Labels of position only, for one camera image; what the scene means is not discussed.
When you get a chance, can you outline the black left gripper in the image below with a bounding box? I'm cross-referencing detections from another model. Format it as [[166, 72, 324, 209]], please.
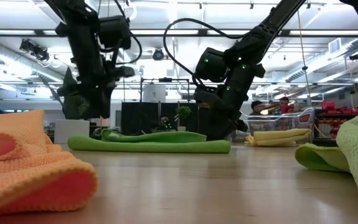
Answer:
[[73, 55, 135, 119]]

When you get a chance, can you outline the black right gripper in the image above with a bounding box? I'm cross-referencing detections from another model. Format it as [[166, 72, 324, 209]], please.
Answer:
[[194, 63, 265, 141]]

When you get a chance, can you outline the yellow microfiber towel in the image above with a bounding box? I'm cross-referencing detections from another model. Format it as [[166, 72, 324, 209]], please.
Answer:
[[244, 128, 312, 147]]

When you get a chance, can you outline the dark green microfiber towel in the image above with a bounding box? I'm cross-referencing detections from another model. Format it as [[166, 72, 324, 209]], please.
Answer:
[[67, 128, 232, 154]]

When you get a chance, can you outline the orange microfiber towel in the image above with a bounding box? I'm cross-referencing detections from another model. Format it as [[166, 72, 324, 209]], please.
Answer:
[[0, 109, 99, 218]]

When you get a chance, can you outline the clear plastic bin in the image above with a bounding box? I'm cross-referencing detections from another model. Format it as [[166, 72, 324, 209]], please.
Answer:
[[239, 107, 316, 146]]

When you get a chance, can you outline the green plant in white pot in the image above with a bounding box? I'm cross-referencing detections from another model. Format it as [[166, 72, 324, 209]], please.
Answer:
[[40, 67, 91, 145]]

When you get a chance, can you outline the small potted plant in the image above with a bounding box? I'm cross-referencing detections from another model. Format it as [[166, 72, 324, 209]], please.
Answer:
[[174, 105, 193, 132]]

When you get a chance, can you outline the black partition screen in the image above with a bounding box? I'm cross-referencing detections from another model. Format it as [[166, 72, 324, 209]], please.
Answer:
[[121, 101, 200, 136]]

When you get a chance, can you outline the round black ceiling light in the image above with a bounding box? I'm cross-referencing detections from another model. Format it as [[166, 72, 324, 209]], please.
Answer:
[[153, 48, 165, 62]]

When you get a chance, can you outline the shelf with red bins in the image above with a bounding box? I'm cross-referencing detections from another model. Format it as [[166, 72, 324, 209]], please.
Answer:
[[314, 101, 358, 141]]

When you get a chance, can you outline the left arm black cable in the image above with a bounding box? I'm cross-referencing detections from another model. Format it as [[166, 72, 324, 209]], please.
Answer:
[[112, 0, 143, 65]]

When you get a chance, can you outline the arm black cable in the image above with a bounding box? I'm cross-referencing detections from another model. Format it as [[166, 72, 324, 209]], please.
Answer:
[[112, 0, 143, 65], [162, 17, 245, 91]]

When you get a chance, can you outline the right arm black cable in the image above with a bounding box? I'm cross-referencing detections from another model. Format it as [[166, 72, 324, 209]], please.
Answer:
[[162, 17, 245, 91]]

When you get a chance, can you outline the yellow hanging cable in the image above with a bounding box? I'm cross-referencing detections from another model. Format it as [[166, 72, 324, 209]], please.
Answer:
[[296, 9, 311, 108]]

